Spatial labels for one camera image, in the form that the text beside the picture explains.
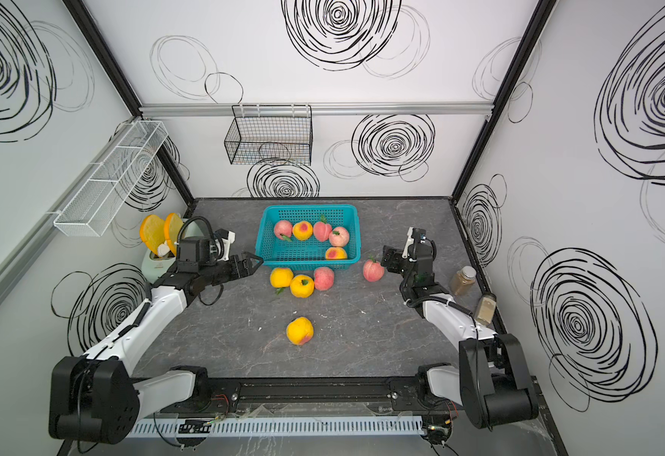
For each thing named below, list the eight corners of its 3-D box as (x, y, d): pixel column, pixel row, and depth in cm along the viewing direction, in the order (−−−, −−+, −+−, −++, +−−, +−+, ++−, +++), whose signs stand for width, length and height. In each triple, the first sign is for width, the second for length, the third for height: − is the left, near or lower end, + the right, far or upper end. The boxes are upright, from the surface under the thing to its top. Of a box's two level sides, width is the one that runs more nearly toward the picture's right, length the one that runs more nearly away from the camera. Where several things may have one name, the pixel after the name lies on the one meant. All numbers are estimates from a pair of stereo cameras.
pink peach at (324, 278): (318, 294, 94) (318, 287, 89) (311, 277, 98) (310, 269, 94) (337, 287, 95) (337, 279, 91) (329, 270, 99) (329, 262, 95)
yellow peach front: (288, 346, 84) (285, 339, 79) (290, 324, 88) (288, 316, 84) (313, 346, 84) (311, 339, 79) (314, 324, 88) (313, 316, 84)
